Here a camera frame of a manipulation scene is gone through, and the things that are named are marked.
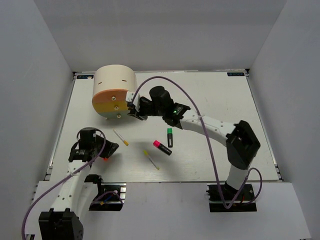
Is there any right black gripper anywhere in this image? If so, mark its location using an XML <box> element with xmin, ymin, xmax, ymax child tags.
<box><xmin>128</xmin><ymin>98</ymin><xmax>166</xmax><ymax>120</ymax></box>

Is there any white pen yellow cap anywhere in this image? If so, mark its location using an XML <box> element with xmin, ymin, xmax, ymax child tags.
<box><xmin>113</xmin><ymin>129</ymin><xmax>129</xmax><ymax>146</ymax></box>
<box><xmin>143</xmin><ymin>150</ymin><xmax>160</xmax><ymax>170</ymax></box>

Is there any grey-green bottom drawer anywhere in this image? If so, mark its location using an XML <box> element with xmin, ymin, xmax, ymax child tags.
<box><xmin>100</xmin><ymin>110</ymin><xmax>129</xmax><ymax>120</ymax></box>

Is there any orange top drawer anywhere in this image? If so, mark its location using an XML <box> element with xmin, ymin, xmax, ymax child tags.
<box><xmin>92</xmin><ymin>89</ymin><xmax>128</xmax><ymax>103</ymax></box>

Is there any green cap black highlighter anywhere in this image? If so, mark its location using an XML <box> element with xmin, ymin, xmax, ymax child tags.
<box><xmin>167</xmin><ymin>128</ymin><xmax>173</xmax><ymax>148</ymax></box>

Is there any pink cap black highlighter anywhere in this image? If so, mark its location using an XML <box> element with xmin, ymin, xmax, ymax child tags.
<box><xmin>153</xmin><ymin>140</ymin><xmax>172</xmax><ymax>156</ymax></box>

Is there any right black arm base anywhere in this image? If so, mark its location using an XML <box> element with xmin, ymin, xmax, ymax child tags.
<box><xmin>204</xmin><ymin>183</ymin><xmax>258</xmax><ymax>213</ymax></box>

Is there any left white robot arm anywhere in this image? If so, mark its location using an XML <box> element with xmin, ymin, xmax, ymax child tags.
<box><xmin>38</xmin><ymin>127</ymin><xmax>119</xmax><ymax>240</ymax></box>

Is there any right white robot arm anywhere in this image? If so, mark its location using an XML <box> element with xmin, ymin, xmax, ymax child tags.
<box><xmin>125</xmin><ymin>86</ymin><xmax>261</xmax><ymax>200</ymax></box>

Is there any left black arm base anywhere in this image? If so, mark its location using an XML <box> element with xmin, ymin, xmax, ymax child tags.
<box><xmin>84</xmin><ymin>174</ymin><xmax>127</xmax><ymax>212</ymax></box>

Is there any cream cylindrical drawer organizer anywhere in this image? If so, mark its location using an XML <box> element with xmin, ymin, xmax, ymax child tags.
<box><xmin>93</xmin><ymin>64</ymin><xmax>138</xmax><ymax>96</ymax></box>

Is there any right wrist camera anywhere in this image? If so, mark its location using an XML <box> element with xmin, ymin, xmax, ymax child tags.
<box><xmin>125</xmin><ymin>91</ymin><xmax>140</xmax><ymax>107</ymax></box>

